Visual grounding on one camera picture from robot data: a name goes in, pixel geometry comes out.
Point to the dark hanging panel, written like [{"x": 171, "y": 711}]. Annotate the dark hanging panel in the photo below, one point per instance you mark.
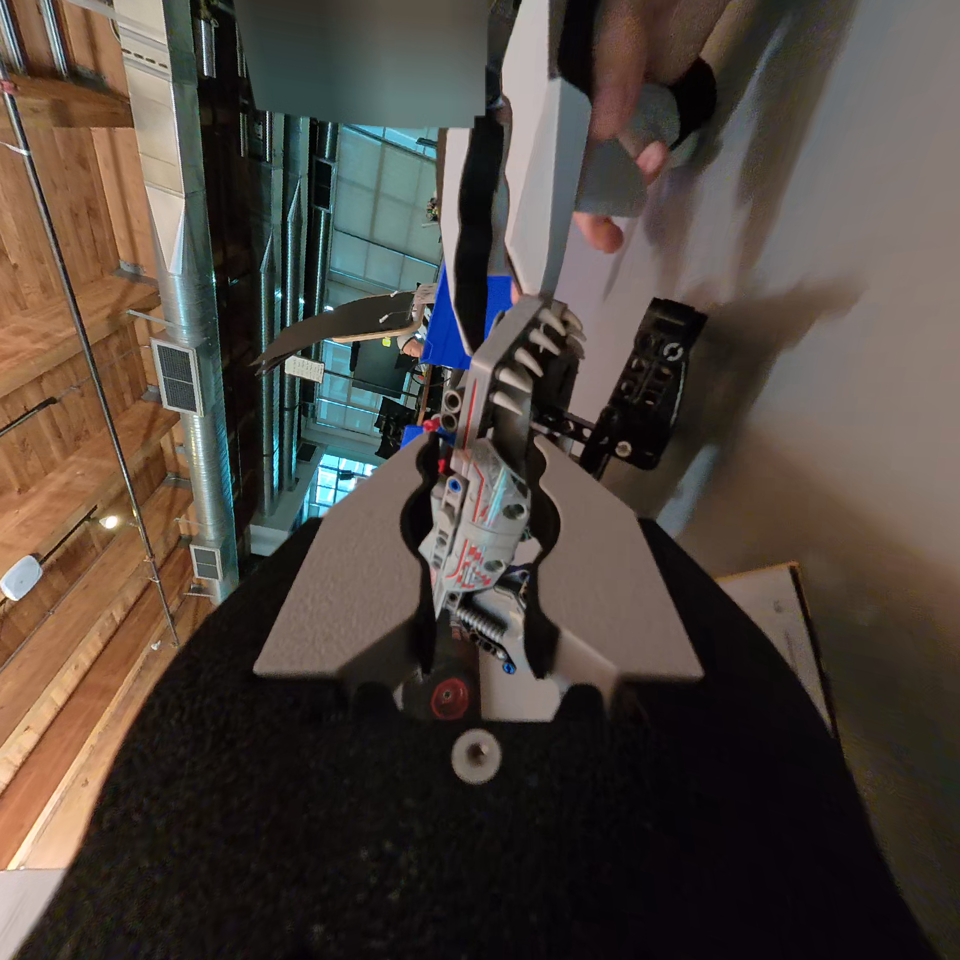
[{"x": 337, "y": 326}]

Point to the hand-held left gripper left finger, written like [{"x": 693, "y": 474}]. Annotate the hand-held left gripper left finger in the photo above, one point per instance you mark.
[{"x": 337, "y": 592}]

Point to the white desk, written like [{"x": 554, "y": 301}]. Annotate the white desk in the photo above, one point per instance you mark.
[{"x": 862, "y": 375}]

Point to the white ceiling sensor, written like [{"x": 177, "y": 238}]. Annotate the white ceiling sensor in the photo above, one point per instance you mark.
[{"x": 19, "y": 577}]

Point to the silver ventilation duct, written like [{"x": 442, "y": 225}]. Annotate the silver ventilation duct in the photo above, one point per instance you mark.
[{"x": 187, "y": 337}]

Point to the person's right hand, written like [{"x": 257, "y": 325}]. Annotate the person's right hand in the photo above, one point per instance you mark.
[{"x": 645, "y": 37}]

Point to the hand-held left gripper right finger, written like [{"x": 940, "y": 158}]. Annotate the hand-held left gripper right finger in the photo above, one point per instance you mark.
[{"x": 622, "y": 600}]

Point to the blue storage bin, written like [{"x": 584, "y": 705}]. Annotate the blue storage bin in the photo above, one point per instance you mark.
[{"x": 442, "y": 345}]

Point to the grey and red toy truck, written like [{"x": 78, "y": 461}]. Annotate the grey and red toy truck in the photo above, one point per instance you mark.
[{"x": 487, "y": 517}]

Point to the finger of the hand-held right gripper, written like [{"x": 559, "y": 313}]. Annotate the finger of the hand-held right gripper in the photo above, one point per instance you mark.
[
  {"x": 540, "y": 187},
  {"x": 452, "y": 217}
]

